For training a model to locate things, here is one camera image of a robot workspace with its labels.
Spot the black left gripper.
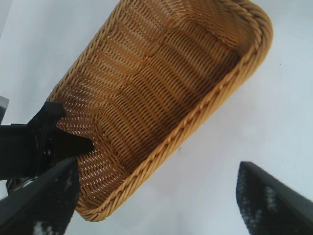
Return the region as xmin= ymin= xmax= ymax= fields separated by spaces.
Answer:
xmin=0 ymin=102 xmax=95 ymax=181

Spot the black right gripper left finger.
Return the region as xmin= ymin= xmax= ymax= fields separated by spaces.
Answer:
xmin=0 ymin=158 xmax=80 ymax=235

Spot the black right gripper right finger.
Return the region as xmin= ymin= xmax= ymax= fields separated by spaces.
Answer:
xmin=235 ymin=161 xmax=313 ymax=235

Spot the woven tan wicker basket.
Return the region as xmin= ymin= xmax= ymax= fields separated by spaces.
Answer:
xmin=46 ymin=0 xmax=273 ymax=223

